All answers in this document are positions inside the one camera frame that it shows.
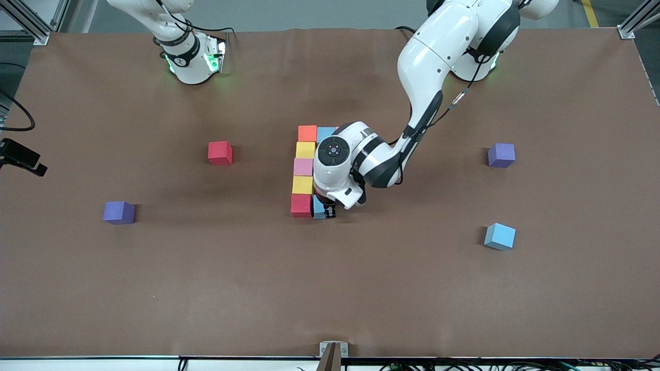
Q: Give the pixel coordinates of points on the aluminium frame profile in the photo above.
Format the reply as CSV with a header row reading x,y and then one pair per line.
x,y
626,30
41,36

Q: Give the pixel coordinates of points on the brown table mat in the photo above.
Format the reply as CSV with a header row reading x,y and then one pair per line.
x,y
319,288

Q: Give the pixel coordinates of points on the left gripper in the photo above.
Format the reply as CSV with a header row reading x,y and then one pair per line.
x,y
323,201

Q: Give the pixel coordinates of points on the purple foam cube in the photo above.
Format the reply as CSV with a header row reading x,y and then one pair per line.
x,y
501,155
119,212

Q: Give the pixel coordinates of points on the pink foam cube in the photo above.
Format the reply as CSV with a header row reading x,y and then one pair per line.
x,y
303,166

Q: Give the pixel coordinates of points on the yellow foam cube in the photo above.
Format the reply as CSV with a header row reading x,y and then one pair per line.
x,y
302,184
305,150

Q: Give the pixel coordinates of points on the red foam cube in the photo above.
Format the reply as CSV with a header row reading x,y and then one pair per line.
x,y
220,153
301,205

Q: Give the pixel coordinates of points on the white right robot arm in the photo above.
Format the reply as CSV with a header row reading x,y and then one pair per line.
x,y
188,62

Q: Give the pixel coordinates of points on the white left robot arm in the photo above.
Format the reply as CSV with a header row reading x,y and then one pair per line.
x,y
438,56

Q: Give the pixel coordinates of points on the grey base connector plate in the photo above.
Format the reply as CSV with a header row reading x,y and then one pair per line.
x,y
219,54

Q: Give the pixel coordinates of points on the orange foam cube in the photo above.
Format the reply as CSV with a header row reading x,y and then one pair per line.
x,y
307,134

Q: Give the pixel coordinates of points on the blue foam cube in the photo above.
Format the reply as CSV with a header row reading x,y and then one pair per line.
x,y
318,207
500,236
325,133

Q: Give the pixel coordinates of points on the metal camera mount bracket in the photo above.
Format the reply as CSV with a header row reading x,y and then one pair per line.
x,y
333,350

